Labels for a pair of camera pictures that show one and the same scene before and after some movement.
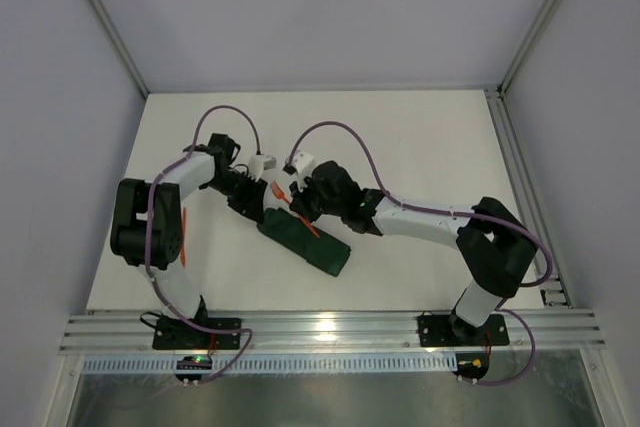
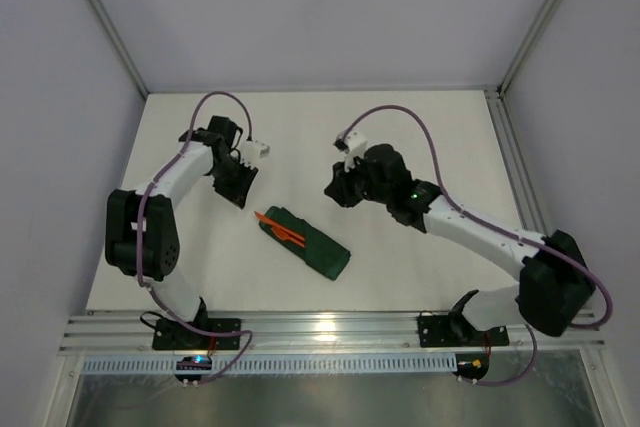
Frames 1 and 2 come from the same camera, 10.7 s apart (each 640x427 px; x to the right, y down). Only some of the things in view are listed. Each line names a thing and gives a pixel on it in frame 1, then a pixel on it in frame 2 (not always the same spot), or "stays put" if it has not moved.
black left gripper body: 252,198 to 239,181
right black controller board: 472,364 stays put
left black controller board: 193,362 stays put
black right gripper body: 305,197 to 344,187
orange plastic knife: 183,253 to 279,226
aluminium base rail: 126,330 stays put
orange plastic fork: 277,190 to 282,235
